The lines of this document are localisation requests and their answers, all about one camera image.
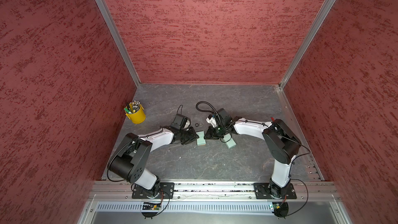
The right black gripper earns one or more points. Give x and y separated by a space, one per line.
212 135

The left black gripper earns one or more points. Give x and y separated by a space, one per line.
193 136

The pale green box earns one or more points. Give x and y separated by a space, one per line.
201 140

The pale green lift-off lid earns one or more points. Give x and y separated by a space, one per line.
230 143

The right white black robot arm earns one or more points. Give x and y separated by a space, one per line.
282 144

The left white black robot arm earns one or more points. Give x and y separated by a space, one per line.
130 158

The yellow pen cup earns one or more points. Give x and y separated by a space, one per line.
137 117

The pens in cup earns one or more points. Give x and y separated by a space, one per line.
132 107

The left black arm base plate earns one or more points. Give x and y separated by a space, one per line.
159 191

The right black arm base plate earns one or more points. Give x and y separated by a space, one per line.
269 191

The front aluminium rail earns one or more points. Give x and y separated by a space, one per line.
194 190

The left aluminium corner post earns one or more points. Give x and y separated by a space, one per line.
118 40

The aluminium corner post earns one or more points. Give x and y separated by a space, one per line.
118 40
315 26

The right aluminium corner post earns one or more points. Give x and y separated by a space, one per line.
315 26

